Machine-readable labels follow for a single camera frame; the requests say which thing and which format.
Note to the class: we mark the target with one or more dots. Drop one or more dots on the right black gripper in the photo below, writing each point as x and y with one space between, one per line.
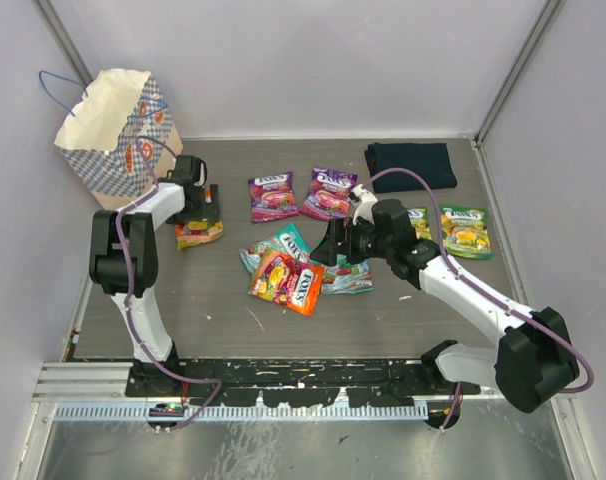
340 230

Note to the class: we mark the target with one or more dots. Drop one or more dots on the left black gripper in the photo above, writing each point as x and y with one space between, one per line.
207 211

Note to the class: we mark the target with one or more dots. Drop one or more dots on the teal Fox's mint packet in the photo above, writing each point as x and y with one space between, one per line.
346 278

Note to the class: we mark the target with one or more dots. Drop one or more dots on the purple snack packet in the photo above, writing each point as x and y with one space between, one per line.
272 198

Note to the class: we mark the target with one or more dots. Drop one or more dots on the green snack packet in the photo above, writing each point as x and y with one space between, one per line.
419 220

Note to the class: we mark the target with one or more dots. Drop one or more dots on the blue checkered paper bag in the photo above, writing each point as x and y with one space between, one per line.
121 128

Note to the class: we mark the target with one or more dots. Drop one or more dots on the green Fox's candy packet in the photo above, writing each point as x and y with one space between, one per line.
465 231

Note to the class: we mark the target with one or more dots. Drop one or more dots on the orange Fox's fruits packet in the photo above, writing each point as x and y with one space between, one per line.
197 233

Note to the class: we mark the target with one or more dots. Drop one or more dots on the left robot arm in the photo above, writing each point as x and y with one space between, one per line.
124 262

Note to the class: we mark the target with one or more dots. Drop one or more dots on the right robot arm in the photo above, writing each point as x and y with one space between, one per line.
531 357

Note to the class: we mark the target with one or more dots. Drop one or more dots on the folded navy cloth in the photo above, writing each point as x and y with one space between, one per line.
429 160

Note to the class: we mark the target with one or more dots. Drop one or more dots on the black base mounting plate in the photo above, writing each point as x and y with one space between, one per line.
294 382

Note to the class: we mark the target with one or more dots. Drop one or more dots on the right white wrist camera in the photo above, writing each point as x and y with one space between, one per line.
363 201

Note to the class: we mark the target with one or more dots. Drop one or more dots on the left aluminium frame post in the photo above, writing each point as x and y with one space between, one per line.
66 30

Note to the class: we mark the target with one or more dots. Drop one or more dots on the aluminium frame post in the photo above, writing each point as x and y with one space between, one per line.
66 30
534 38

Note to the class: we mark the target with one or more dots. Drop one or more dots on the right aluminium frame post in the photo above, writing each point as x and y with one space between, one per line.
534 38

